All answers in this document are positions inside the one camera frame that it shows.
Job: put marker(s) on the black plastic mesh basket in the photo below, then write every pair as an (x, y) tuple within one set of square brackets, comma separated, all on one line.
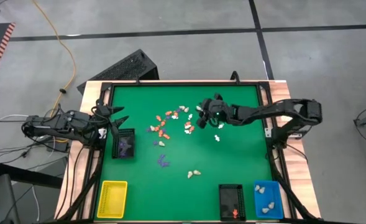
[(130, 137), (231, 200)]

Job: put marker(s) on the white skeleton figure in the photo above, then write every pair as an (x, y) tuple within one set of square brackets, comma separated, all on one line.
[(189, 116), (187, 131), (220, 126), (174, 117), (216, 137)]

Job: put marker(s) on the black computer tower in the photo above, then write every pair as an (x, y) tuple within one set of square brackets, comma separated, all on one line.
[(123, 68)]

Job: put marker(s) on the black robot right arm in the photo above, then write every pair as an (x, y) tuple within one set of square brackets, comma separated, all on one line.
[(279, 109)]

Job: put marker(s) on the yellow plastic mesh basket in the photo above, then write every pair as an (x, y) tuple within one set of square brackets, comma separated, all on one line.
[(112, 199)]

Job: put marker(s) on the silver metal bracket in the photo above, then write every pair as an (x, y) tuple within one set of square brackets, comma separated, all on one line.
[(268, 133)]

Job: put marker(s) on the blue plastic mesh basket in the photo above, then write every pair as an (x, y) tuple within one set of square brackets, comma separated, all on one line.
[(268, 199)]

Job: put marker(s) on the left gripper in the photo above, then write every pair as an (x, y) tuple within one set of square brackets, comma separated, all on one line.
[(102, 115)]

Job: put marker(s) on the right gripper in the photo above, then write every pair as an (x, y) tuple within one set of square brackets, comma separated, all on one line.
[(217, 112)]

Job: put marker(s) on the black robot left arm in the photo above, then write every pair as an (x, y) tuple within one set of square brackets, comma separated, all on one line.
[(61, 124)]

